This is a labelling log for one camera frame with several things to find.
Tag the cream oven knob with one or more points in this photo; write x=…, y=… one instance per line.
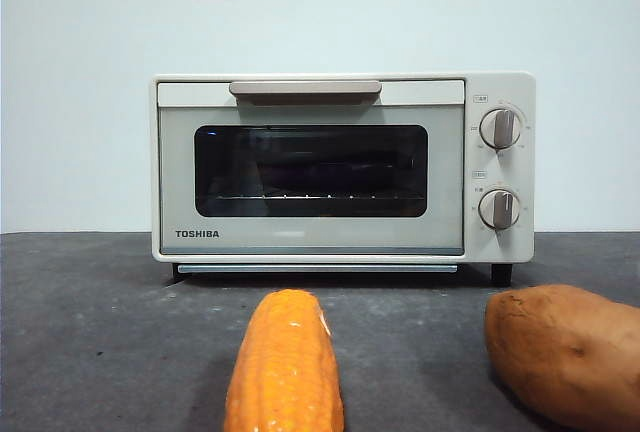
x=501, y=128
x=499, y=208

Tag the cream Toshiba toaster oven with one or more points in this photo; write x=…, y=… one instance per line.
x=522, y=172

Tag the metal crumb tray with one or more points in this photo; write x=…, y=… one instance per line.
x=317, y=268

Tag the orange corn cob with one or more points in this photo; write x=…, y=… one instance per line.
x=282, y=367

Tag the brown sweet potato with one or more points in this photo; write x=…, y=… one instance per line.
x=565, y=352

